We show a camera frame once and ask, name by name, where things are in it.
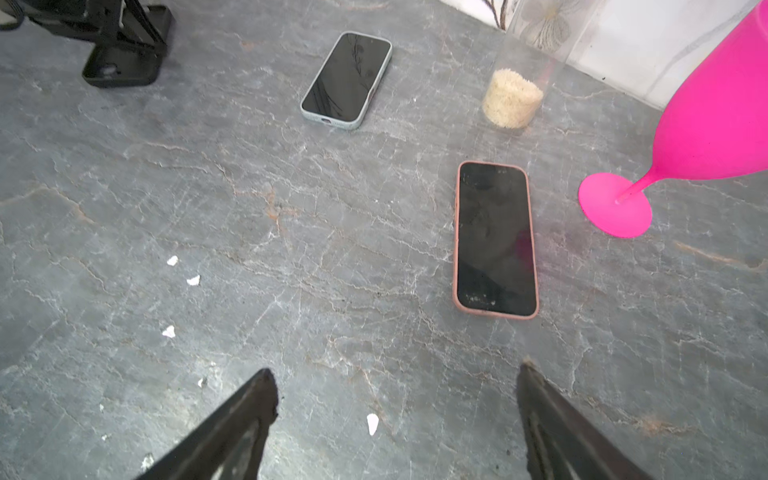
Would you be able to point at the black phone case at left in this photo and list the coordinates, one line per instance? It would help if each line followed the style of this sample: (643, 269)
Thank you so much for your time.
(115, 68)

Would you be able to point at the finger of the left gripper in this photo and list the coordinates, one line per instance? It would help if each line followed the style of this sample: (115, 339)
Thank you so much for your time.
(90, 21)

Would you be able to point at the clear jar with grains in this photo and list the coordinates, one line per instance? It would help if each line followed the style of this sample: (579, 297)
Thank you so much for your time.
(539, 39)

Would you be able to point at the salmon pink phone case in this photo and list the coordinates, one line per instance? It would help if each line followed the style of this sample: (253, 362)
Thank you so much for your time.
(495, 240)

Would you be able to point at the pink plastic goblet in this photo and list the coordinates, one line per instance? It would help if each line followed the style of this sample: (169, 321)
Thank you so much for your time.
(714, 127)

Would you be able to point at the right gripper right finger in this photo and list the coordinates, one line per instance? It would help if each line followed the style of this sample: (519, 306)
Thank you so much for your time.
(561, 443)

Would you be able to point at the light blue phone case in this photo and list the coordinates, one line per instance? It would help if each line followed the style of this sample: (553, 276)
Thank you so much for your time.
(348, 79)

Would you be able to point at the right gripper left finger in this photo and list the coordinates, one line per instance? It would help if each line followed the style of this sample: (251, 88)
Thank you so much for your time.
(228, 444)

